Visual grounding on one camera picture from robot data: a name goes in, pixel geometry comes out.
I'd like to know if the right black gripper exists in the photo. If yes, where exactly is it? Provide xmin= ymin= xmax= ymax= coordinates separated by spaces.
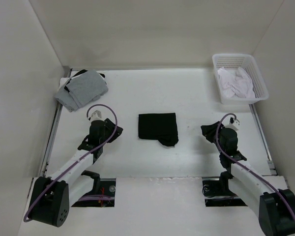
xmin=201 ymin=121 xmax=225 ymax=154

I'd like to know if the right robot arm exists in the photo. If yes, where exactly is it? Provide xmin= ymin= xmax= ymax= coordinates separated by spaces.
xmin=201 ymin=122 xmax=295 ymax=236

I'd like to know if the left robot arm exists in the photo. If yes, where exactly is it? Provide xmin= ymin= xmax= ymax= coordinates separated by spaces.
xmin=24 ymin=118 xmax=123 ymax=227

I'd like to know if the folded grey tank top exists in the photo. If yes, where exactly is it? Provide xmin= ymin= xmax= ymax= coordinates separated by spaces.
xmin=54 ymin=69 xmax=109 ymax=112

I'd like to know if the white tank top in basket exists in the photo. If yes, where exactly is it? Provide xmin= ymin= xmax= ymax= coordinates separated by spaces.
xmin=217 ymin=67 xmax=256 ymax=98

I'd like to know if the white plastic basket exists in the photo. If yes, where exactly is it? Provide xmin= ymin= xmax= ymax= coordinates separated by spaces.
xmin=212 ymin=54 xmax=269 ymax=105

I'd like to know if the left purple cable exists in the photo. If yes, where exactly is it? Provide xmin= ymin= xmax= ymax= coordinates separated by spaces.
xmin=23 ymin=104 xmax=118 ymax=223

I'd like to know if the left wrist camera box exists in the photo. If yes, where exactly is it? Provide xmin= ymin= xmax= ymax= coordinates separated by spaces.
xmin=88 ymin=110 xmax=102 ymax=122

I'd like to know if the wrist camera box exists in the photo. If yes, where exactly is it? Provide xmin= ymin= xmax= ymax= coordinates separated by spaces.
xmin=88 ymin=110 xmax=102 ymax=122
xmin=226 ymin=117 xmax=240 ymax=131

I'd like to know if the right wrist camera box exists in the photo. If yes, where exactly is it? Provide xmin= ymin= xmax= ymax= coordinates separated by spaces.
xmin=226 ymin=117 xmax=240 ymax=131

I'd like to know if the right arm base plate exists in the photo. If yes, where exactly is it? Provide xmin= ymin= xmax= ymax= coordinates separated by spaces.
xmin=202 ymin=178 xmax=247 ymax=207

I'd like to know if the right aluminium rail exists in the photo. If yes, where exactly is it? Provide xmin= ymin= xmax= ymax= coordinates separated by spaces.
xmin=249 ymin=104 xmax=278 ymax=176

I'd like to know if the aluminium rail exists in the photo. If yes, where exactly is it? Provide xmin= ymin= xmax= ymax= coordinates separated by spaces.
xmin=38 ymin=65 xmax=72 ymax=177
xmin=249 ymin=104 xmax=278 ymax=176

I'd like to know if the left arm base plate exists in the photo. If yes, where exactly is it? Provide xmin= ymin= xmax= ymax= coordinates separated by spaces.
xmin=73 ymin=179 xmax=116 ymax=207

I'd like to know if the left aluminium rail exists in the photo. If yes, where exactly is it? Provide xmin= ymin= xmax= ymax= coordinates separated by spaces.
xmin=38 ymin=65 xmax=72 ymax=177

